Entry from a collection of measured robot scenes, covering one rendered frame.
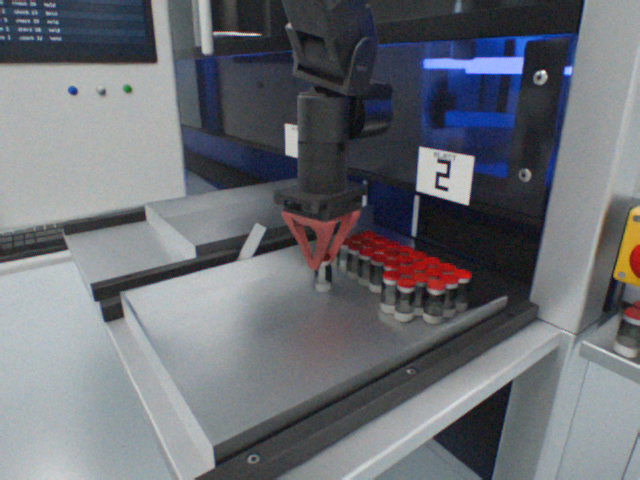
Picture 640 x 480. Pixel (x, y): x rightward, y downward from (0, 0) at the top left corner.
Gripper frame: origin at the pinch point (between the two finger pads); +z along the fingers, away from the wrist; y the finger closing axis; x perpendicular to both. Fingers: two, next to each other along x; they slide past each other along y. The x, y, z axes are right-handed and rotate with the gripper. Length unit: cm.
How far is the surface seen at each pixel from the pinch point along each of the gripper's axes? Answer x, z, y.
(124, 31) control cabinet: 74, -31, 18
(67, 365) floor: 143, 94, 10
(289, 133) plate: 26.4, -10.8, 23.0
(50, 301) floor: 207, 95, 27
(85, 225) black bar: 46.0, 3.8, -9.2
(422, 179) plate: -5.8, -8.6, 14.4
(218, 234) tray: 26.1, 4.5, 4.5
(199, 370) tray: -1.3, 4.4, -19.7
